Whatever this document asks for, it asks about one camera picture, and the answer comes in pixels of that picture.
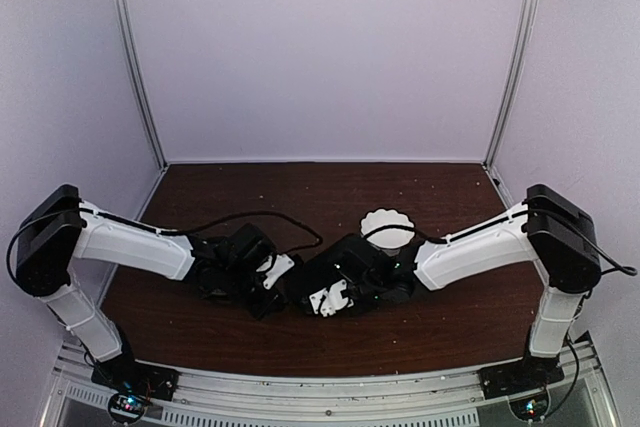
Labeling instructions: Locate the black zip tool case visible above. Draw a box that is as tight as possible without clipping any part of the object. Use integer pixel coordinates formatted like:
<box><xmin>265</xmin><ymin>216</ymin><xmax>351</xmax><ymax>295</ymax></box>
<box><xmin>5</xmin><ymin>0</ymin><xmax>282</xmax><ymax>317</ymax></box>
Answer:
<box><xmin>285</xmin><ymin>247</ymin><xmax>346</xmax><ymax>307</ymax></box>

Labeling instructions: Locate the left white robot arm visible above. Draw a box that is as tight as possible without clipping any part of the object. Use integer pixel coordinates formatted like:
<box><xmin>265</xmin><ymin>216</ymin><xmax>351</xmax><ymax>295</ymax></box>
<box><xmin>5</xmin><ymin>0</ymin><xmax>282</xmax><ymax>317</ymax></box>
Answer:
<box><xmin>6</xmin><ymin>185</ymin><xmax>300</xmax><ymax>391</ymax></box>

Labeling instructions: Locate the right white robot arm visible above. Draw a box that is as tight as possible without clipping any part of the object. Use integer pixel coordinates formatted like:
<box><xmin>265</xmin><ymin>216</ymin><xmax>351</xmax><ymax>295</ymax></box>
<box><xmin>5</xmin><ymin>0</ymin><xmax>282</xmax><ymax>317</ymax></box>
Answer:
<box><xmin>287</xmin><ymin>184</ymin><xmax>602</xmax><ymax>389</ymax></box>

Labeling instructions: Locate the white scalloped bowl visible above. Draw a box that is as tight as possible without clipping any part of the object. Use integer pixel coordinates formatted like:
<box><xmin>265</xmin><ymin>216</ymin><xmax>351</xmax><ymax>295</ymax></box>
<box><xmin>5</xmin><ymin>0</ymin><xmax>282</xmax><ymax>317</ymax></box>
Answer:
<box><xmin>360</xmin><ymin>208</ymin><xmax>415</xmax><ymax>250</ymax></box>

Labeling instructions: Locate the left round controller board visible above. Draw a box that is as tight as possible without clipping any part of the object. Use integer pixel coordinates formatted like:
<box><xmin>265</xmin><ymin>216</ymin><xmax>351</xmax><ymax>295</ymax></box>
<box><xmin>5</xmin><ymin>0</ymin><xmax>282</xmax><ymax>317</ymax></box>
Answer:
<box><xmin>107</xmin><ymin>393</ymin><xmax>150</xmax><ymax>424</ymax></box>

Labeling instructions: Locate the round controller board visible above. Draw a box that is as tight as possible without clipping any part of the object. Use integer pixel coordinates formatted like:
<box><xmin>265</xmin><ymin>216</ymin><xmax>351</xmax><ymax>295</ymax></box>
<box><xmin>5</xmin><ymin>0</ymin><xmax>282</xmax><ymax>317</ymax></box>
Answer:
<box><xmin>509</xmin><ymin>392</ymin><xmax>551</xmax><ymax>423</ymax></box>
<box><xmin>107</xmin><ymin>393</ymin><xmax>150</xmax><ymax>424</ymax></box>

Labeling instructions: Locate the right round controller board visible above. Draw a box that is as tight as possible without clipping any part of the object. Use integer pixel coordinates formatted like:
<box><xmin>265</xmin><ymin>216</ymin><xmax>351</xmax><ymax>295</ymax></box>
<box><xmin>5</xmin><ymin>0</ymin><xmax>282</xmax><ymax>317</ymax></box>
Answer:
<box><xmin>509</xmin><ymin>392</ymin><xmax>551</xmax><ymax>423</ymax></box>

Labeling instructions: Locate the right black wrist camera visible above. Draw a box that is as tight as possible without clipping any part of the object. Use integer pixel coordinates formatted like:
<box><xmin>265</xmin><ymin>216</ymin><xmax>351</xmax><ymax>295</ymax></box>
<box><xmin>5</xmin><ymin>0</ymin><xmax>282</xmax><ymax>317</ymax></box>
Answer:
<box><xmin>324</xmin><ymin>235</ymin><xmax>386</xmax><ymax>293</ymax></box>

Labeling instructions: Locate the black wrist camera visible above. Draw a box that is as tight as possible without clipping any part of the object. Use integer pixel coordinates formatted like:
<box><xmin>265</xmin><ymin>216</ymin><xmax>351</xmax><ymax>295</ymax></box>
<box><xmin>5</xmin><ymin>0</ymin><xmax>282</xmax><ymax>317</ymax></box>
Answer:
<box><xmin>324</xmin><ymin>235</ymin><xmax>386</xmax><ymax>293</ymax></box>
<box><xmin>228</xmin><ymin>223</ymin><xmax>276</xmax><ymax>272</ymax></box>

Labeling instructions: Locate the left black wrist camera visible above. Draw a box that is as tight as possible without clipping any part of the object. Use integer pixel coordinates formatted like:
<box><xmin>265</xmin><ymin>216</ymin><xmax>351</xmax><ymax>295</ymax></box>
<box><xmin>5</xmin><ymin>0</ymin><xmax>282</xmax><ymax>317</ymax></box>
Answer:
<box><xmin>228</xmin><ymin>223</ymin><xmax>276</xmax><ymax>272</ymax></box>

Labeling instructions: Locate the aluminium front rail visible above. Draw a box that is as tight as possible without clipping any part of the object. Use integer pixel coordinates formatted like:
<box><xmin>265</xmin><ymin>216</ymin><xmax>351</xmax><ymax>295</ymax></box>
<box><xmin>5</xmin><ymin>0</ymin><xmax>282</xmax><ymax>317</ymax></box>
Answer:
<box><xmin>35</xmin><ymin>340</ymin><xmax>622</xmax><ymax>426</ymax></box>

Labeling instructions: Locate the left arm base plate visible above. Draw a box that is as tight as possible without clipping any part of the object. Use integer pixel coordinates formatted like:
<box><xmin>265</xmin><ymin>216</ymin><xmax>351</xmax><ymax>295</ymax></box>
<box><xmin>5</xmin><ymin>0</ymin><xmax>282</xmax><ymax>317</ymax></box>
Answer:
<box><xmin>91</xmin><ymin>361</ymin><xmax>179</xmax><ymax>401</ymax></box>

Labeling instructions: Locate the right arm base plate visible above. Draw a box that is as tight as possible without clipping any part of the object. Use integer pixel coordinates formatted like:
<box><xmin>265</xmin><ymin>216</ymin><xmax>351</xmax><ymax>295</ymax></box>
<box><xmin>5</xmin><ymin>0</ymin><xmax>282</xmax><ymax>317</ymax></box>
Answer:
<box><xmin>478</xmin><ymin>359</ymin><xmax>565</xmax><ymax>400</ymax></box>

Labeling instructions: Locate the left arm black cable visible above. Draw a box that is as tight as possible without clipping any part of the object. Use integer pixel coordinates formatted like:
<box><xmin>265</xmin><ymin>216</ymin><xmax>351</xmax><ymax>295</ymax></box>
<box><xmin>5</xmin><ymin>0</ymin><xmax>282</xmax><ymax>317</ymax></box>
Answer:
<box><xmin>7</xmin><ymin>210</ymin><xmax>324</xmax><ymax>288</ymax></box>

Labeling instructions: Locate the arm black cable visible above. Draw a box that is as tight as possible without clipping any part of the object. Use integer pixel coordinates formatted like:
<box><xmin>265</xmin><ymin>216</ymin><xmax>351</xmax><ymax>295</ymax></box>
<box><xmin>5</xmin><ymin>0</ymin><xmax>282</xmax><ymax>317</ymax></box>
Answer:
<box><xmin>364</xmin><ymin>206</ymin><xmax>637</xmax><ymax>278</ymax></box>
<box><xmin>7</xmin><ymin>210</ymin><xmax>324</xmax><ymax>288</ymax></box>

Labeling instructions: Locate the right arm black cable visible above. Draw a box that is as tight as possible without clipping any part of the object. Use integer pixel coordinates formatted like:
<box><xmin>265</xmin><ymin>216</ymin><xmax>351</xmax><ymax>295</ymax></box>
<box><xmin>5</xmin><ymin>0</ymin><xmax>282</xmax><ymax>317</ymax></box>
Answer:
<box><xmin>364</xmin><ymin>206</ymin><xmax>637</xmax><ymax>278</ymax></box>

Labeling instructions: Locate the right aluminium frame post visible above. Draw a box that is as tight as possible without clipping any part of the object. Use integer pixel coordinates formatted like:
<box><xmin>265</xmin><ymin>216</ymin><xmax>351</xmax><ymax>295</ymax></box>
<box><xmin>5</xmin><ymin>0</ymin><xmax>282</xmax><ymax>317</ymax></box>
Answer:
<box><xmin>483</xmin><ymin>0</ymin><xmax>539</xmax><ymax>171</ymax></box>

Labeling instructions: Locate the aluminium frame post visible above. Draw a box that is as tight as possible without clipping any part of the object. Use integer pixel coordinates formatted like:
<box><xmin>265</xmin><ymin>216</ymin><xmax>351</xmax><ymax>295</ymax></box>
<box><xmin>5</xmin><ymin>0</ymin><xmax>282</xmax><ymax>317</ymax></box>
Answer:
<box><xmin>483</xmin><ymin>0</ymin><xmax>539</xmax><ymax>171</ymax></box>
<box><xmin>114</xmin><ymin>0</ymin><xmax>168</xmax><ymax>170</ymax></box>

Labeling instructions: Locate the left aluminium frame post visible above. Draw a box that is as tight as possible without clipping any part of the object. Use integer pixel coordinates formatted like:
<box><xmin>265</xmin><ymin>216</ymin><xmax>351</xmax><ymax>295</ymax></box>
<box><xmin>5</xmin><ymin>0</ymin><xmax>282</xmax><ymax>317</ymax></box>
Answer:
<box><xmin>114</xmin><ymin>0</ymin><xmax>168</xmax><ymax>170</ymax></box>

